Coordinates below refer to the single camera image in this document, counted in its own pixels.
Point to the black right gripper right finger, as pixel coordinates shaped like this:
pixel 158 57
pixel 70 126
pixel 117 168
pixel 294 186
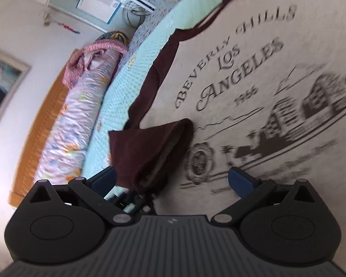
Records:
pixel 251 191

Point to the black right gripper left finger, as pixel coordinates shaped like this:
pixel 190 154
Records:
pixel 92 192

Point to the maroon and cream raglan shirt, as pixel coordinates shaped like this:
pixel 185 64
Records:
pixel 261 85

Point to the wooden headboard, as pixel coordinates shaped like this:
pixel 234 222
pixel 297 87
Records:
pixel 36 139

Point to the pink floral rolled comforter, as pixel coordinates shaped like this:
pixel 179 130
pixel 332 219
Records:
pixel 87 76

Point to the mint quilted floral bedspread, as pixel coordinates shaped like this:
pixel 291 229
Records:
pixel 145 45

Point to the framed picture on wall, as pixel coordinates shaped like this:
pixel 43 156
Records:
pixel 12 73

